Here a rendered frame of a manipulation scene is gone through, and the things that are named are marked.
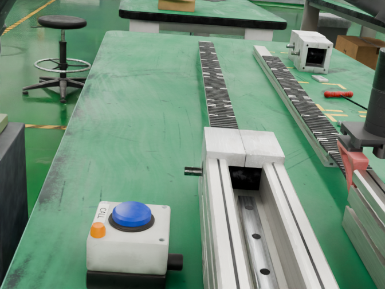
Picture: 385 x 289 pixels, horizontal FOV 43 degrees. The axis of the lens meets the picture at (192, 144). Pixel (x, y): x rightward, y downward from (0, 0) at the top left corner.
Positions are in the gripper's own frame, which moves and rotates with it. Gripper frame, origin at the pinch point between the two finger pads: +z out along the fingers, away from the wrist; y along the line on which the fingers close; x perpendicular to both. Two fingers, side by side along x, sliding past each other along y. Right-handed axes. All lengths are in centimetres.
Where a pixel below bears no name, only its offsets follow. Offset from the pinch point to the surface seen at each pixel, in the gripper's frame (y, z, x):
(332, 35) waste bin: 155, 60, 473
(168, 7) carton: -27, 5, 219
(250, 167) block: -18.0, -4.6, -2.6
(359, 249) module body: -5.2, 2.4, -10.0
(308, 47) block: 15, -2, 89
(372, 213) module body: -4.8, -2.8, -10.3
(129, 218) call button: -32.3, -4.9, -15.8
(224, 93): -15.3, 0.6, 46.0
